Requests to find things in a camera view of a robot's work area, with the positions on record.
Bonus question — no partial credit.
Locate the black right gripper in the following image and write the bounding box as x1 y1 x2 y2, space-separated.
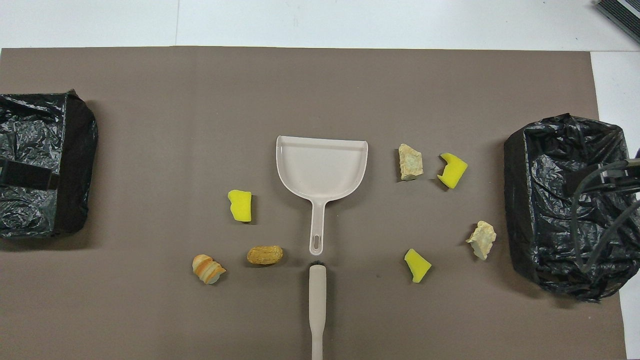
566 159 640 196

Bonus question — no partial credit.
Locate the brown round bread roll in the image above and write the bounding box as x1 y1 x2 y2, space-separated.
246 245 284 266

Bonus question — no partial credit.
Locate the notched yellow sponge chunk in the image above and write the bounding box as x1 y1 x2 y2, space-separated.
436 152 469 190

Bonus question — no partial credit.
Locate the beige stone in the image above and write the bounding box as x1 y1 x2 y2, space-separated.
398 143 424 182

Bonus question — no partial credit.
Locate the small wedge yellow sponge chunk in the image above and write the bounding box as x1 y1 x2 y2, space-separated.
404 248 432 284

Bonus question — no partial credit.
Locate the beige plastic dustpan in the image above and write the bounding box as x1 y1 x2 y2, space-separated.
276 135 369 256

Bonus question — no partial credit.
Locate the striped orange croissant piece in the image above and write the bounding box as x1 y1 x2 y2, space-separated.
192 254 227 285

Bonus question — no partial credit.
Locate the dark ribbed device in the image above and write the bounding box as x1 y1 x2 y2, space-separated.
595 0 640 46

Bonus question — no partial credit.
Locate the black bag lined bin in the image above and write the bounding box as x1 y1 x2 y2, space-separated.
503 113 640 303
0 89 99 239

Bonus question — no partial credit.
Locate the cream torn croissant piece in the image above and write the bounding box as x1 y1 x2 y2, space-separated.
465 220 497 261

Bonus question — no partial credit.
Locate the beige handled black bristle brush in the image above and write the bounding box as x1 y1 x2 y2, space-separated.
308 259 328 360

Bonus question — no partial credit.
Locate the brown paper table mat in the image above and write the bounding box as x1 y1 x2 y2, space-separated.
0 46 628 360

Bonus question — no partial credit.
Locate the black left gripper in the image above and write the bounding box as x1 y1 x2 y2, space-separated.
0 156 60 190

